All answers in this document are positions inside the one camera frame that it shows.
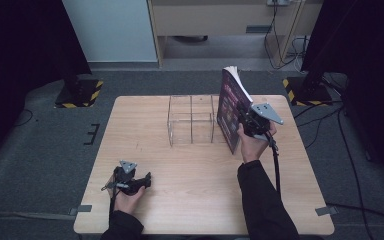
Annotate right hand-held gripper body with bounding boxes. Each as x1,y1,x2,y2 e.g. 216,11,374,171
240,102,285,139

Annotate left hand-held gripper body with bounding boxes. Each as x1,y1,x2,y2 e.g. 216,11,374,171
101,159,140,197

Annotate dark purple paperback book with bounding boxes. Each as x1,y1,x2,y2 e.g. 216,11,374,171
216,65,255,155

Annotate clear acrylic book rack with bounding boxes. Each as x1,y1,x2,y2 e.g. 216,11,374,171
166,94,227,148

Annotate person's left hand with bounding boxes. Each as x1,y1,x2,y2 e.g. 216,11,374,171
112,185,147,215

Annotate person's right hand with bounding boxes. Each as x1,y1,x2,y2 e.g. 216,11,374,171
236,121,278,164

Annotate grey tape strip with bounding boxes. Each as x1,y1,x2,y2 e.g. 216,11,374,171
68,204,93,216
314,205,340,217

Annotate black stand base hazard stripes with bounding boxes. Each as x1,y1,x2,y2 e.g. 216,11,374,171
54,78,105,110
282,76,334,107

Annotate black tape floor mark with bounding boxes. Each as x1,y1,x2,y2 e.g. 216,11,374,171
83,122,101,146

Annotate light wooden desk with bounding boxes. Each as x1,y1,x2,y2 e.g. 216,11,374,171
147,0,325,69

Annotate dark curtain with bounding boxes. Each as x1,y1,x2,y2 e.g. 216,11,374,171
300,0,384,183
0,0,93,171

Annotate white cabinet panel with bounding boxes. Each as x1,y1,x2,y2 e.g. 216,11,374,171
61,0,158,64

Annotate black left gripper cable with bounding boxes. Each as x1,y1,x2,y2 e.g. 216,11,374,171
108,184,118,214

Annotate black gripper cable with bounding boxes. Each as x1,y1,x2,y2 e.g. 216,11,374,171
263,130,283,201
108,184,118,214

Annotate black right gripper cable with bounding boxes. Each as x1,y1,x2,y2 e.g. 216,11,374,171
263,130,283,201

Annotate black hanging cables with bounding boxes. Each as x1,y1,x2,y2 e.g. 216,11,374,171
263,2,310,71

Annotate thin black floor cable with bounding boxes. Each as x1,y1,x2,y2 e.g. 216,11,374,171
12,107,35,128

